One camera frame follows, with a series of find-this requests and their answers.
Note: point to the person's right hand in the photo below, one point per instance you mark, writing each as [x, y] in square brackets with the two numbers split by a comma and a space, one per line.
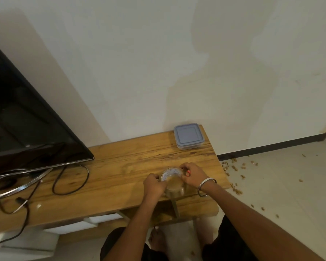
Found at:
[194, 175]

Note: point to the person's left hand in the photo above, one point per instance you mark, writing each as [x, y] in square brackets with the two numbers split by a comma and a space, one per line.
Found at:
[152, 186]

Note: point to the person's right fingers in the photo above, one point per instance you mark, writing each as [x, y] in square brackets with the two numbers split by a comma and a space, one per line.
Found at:
[184, 169]

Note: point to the person's left fingers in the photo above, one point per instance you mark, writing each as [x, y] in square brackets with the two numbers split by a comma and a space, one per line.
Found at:
[163, 184]

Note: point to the clear glass jar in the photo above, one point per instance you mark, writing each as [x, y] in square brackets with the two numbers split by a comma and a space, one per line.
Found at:
[174, 184]

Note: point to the person's right forearm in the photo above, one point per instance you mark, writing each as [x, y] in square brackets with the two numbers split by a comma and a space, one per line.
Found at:
[250, 222]

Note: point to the person's left forearm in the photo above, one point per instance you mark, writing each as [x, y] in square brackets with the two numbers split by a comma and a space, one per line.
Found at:
[137, 228]

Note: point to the silver bangle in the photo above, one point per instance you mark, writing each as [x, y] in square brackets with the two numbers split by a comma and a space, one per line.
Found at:
[206, 181]

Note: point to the metal table leg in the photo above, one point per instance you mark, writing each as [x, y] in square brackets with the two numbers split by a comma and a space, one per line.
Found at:
[175, 209]

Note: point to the plastic container with grey-blue lid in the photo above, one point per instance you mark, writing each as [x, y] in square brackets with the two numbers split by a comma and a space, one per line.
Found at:
[188, 135]

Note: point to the scattered peanut shells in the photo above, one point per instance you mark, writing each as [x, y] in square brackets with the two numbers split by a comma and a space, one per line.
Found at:
[235, 171]

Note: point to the person's bare foot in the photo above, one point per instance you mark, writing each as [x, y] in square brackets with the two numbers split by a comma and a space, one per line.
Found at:
[157, 239]

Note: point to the person's black shorts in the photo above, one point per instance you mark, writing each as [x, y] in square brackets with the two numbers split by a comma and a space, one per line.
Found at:
[228, 247]

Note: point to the white boxes under table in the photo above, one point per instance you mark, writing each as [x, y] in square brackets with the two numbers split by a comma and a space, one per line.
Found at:
[70, 228]

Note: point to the silver curved television stand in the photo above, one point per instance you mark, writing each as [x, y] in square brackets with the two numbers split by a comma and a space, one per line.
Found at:
[19, 187]

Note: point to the black flat screen television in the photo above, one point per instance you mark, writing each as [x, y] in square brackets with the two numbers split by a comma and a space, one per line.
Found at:
[21, 119]

